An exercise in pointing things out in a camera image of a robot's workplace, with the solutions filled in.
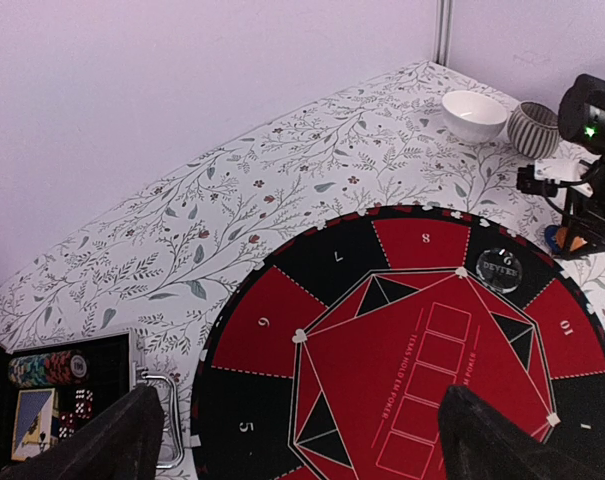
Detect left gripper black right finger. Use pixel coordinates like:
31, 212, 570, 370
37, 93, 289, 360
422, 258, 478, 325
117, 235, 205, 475
438, 385, 605, 480

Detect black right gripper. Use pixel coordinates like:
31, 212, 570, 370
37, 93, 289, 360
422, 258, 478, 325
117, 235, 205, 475
557, 155, 605, 258

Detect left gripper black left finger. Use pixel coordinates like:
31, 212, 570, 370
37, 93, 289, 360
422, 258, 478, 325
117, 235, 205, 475
0, 385, 163, 479

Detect orange big blind button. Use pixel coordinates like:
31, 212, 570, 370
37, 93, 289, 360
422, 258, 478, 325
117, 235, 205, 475
555, 226, 586, 252

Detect clear dealer button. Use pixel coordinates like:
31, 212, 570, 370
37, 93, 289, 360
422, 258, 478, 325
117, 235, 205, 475
475, 248, 523, 294

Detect blue small blind button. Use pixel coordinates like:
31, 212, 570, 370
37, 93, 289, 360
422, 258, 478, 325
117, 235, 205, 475
544, 225, 562, 253

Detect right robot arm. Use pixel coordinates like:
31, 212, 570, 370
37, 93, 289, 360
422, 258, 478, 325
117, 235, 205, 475
558, 74, 605, 260

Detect red dice in case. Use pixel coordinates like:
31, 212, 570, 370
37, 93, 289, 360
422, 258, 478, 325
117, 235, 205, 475
58, 388, 94, 440

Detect chip row in case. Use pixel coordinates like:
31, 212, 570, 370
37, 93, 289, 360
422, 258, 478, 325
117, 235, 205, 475
8, 350, 89, 389

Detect card deck in case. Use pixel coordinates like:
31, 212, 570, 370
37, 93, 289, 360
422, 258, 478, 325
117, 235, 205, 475
11, 388, 59, 461

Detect aluminium poker chip case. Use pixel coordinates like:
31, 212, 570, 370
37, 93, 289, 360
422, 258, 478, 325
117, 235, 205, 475
0, 328, 185, 470

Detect striped grey mug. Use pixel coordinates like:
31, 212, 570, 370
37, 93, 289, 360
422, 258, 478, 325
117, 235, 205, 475
507, 101, 560, 160

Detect white ceramic bowl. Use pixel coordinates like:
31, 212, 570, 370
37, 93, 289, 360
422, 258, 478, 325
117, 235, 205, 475
441, 90, 508, 143

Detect round red black poker mat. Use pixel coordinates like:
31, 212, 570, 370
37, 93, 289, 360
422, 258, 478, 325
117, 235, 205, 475
191, 206, 605, 479

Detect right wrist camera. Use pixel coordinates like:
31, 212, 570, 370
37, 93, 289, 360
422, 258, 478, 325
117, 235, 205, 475
516, 159, 593, 198

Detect right aluminium corner post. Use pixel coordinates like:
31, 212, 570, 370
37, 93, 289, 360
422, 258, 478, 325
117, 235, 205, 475
433, 0, 454, 66

